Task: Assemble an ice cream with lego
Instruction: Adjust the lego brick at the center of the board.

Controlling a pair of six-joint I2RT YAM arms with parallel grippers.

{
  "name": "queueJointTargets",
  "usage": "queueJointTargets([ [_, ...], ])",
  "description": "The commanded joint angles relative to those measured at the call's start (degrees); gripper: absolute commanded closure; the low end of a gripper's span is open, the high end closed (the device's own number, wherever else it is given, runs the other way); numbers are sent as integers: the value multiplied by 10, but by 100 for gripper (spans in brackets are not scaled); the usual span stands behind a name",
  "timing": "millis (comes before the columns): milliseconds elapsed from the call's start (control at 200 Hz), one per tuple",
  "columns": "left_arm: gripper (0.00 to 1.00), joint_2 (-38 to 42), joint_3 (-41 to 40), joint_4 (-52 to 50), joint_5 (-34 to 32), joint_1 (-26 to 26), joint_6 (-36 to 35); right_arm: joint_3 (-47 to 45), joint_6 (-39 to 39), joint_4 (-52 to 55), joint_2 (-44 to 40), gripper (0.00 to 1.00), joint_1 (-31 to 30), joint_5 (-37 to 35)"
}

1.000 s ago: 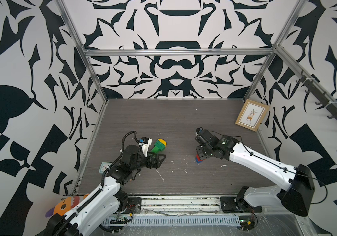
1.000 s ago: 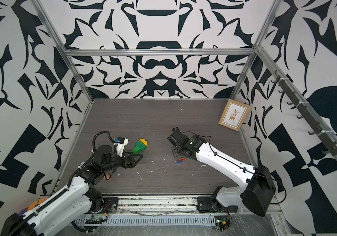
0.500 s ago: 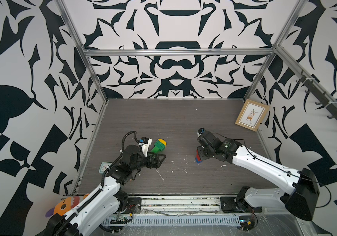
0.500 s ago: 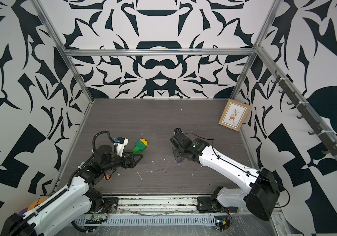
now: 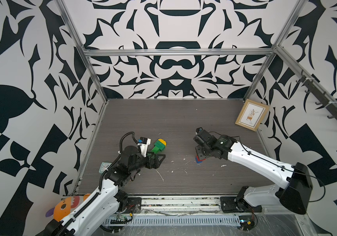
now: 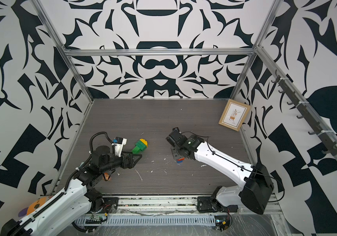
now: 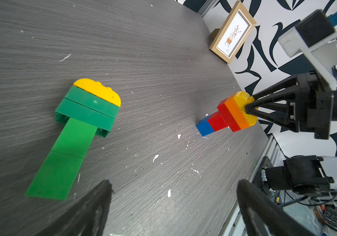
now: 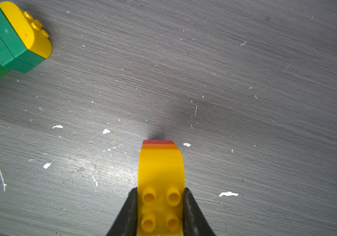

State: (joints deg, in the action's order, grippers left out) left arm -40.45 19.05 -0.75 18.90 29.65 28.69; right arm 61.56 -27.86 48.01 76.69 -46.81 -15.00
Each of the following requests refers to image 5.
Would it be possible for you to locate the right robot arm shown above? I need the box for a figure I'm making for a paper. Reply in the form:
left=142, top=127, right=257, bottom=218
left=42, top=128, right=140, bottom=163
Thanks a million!
left=194, top=127, right=314, bottom=215

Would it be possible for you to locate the dark green long lego brick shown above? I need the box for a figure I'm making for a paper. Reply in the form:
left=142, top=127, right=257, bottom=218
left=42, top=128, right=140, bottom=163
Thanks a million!
left=154, top=140, right=166, bottom=150

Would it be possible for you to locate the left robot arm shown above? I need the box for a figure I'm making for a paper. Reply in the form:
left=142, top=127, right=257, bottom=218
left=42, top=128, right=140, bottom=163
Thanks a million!
left=39, top=131, right=167, bottom=236

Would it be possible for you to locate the white cable duct strip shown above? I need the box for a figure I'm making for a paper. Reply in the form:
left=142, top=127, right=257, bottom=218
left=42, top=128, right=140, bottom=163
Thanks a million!
left=103, top=215, right=240, bottom=227

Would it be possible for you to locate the wooden picture frame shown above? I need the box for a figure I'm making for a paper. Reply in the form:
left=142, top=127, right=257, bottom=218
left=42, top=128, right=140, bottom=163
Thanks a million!
left=235, top=99, right=269, bottom=131

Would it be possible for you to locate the wall hook rack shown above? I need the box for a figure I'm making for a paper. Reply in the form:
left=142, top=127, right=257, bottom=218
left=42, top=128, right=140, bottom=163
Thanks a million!
left=296, top=70, right=337, bottom=121

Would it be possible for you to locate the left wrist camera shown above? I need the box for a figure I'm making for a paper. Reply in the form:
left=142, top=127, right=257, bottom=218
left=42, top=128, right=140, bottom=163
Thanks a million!
left=137, top=137, right=151, bottom=157

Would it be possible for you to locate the red lego brick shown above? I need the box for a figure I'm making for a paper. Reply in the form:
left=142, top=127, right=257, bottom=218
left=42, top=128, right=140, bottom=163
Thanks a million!
left=196, top=155, right=206, bottom=161

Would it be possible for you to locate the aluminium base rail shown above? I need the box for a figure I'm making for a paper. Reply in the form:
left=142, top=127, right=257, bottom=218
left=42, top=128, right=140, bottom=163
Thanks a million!
left=121, top=194, right=308, bottom=215

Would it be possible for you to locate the dark green upturned lego brick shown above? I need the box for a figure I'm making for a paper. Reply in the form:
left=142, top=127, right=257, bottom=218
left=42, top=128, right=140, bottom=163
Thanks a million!
left=152, top=142, right=166, bottom=153

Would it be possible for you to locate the orange plush shark toy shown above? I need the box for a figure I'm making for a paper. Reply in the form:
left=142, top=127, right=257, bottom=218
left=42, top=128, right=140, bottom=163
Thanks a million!
left=45, top=194, right=90, bottom=221

